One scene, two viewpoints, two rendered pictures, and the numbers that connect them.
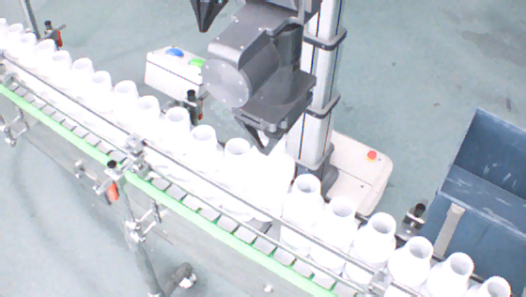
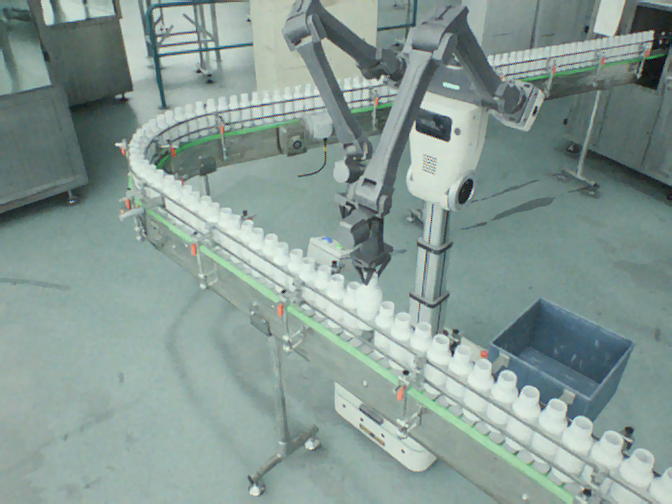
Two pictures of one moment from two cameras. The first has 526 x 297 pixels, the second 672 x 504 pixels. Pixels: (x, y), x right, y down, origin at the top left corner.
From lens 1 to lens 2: 0.86 m
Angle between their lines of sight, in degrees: 18
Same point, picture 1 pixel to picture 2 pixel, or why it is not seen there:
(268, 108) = (366, 257)
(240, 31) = (353, 218)
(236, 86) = (349, 240)
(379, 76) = (513, 297)
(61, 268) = (201, 422)
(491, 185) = (562, 365)
